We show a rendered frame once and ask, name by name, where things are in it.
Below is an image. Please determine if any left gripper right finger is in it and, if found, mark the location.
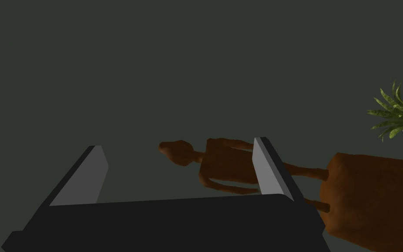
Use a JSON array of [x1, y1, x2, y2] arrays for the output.
[[252, 136, 305, 203]]

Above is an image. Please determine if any brown human figure statue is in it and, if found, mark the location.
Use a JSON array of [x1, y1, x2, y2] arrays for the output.
[[158, 137, 403, 252]]

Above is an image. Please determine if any green plant in white pot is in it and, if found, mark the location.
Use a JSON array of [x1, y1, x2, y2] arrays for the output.
[[366, 81, 403, 162]]

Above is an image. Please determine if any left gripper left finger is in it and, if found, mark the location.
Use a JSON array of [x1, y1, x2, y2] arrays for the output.
[[40, 145, 109, 207]]

